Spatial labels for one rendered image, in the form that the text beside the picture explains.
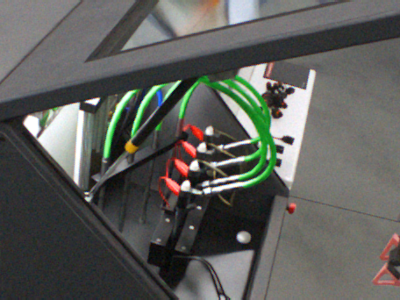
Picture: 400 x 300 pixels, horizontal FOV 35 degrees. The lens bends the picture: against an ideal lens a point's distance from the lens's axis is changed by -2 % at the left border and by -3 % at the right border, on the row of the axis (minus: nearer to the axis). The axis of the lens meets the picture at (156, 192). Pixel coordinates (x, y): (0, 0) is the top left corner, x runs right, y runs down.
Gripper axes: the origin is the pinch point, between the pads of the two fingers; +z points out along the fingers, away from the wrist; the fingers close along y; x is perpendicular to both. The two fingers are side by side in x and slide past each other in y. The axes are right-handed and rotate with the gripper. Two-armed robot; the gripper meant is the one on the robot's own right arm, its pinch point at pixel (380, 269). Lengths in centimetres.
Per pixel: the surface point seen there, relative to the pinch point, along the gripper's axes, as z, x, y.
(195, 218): 23.4, -42.5, 8.4
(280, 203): 18.3, -25.6, -14.3
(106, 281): 10, -53, 52
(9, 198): 7, -77, 55
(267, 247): 17.2, -23.4, 4.2
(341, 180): 97, 30, -170
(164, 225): 26, -47, 15
